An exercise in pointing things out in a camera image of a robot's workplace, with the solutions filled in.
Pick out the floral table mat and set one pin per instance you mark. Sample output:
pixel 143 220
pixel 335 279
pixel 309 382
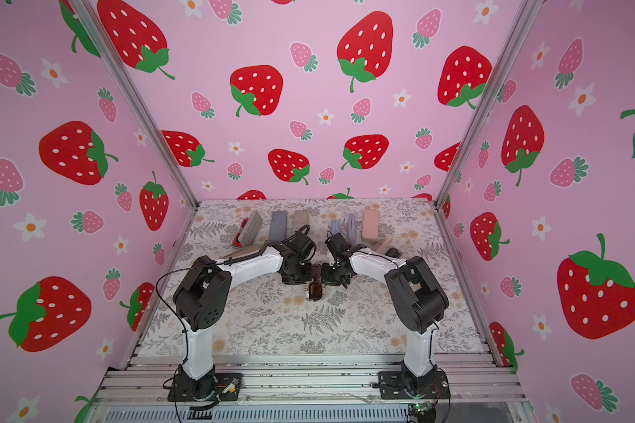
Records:
pixel 265 316

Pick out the blue-grey case purple glasses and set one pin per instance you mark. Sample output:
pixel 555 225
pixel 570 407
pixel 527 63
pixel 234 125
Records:
pixel 278 226

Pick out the grey case tan interior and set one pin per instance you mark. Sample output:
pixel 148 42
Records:
pixel 352 229

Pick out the electronics board with cables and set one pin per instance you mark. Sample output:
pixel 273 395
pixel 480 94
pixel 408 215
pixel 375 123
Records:
pixel 421 413

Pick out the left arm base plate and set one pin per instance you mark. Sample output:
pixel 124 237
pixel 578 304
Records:
pixel 208 391

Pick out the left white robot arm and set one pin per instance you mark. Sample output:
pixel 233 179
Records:
pixel 200 299

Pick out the grey case with red glasses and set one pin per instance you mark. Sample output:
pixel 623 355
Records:
pixel 248 231

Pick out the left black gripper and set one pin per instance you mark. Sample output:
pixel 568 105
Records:
pixel 307 278

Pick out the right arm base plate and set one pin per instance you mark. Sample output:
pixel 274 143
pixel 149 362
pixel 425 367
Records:
pixel 406 386

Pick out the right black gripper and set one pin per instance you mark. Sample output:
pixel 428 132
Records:
pixel 329 272

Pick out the pink case black glasses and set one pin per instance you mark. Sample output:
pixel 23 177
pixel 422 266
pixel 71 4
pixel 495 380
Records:
pixel 386 248

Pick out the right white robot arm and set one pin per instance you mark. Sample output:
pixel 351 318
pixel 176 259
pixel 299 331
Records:
pixel 418 300

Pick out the aluminium rail frame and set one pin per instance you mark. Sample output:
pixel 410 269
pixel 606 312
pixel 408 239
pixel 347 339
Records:
pixel 314 388

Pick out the pink case round glasses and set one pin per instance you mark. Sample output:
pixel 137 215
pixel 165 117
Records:
pixel 370 227

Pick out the grey case mint interior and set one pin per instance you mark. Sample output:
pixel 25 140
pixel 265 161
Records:
pixel 298 219

